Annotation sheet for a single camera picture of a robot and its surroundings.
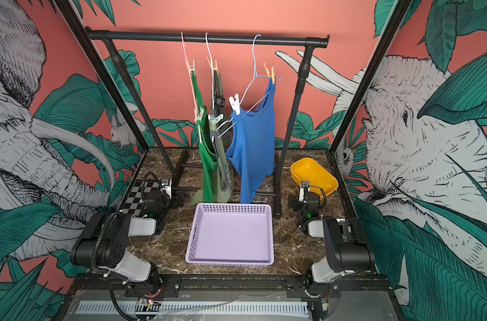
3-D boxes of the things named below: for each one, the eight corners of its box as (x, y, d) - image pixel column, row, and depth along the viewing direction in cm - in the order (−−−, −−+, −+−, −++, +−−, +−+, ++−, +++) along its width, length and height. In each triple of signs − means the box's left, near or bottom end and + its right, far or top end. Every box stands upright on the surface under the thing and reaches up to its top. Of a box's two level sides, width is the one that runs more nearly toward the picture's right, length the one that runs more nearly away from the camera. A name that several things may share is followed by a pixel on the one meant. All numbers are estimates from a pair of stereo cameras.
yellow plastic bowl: (311, 205, 99) (314, 199, 94) (285, 171, 113) (286, 164, 108) (338, 192, 104) (342, 185, 99) (309, 161, 118) (312, 154, 113)
